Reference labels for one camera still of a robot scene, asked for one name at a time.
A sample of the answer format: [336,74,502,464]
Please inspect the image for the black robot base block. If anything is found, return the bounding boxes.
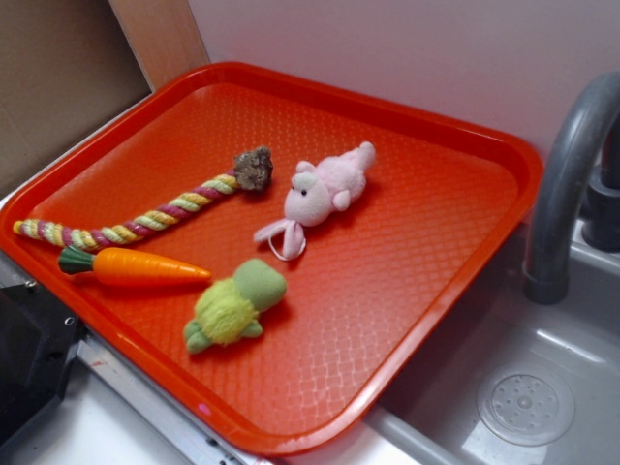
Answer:
[1,280,83,452]

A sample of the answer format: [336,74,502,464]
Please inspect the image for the orange plastic tray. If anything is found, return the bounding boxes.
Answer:
[1,63,543,457]

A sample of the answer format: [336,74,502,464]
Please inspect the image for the pink plush sheep toy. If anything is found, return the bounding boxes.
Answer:
[254,141,376,262]

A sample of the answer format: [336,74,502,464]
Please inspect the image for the green plush turtle toy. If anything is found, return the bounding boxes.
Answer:
[183,259,288,355]

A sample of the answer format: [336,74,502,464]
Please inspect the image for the orange plastic toy carrot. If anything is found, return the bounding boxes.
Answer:
[58,246,212,287]

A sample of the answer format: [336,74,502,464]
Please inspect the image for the light wooden board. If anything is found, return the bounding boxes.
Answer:
[109,0,210,92]

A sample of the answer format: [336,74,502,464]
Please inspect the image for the grey plastic toy sink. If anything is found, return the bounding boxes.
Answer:
[366,230,619,464]

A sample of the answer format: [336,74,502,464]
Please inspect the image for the grey toy faucet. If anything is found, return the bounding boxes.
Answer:
[522,71,619,304]

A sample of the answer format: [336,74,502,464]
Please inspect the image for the brown cardboard panel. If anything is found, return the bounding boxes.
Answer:
[1,1,150,195]

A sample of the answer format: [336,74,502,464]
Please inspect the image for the braided multicolour rope toy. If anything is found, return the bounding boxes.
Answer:
[12,171,247,252]

